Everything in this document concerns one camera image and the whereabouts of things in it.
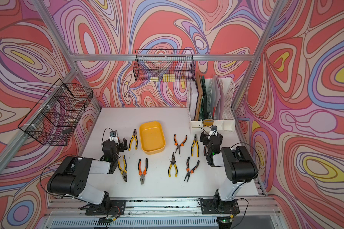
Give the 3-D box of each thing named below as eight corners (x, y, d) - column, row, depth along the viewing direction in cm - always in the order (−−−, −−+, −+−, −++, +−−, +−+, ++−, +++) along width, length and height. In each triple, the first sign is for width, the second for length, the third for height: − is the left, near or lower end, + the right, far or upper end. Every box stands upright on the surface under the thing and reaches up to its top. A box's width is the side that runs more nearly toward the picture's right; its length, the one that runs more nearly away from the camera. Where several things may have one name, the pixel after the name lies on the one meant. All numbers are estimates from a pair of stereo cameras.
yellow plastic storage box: (142, 157, 93) (141, 153, 89) (140, 126, 110) (139, 122, 106) (167, 152, 95) (167, 148, 91) (161, 122, 112) (161, 118, 108)
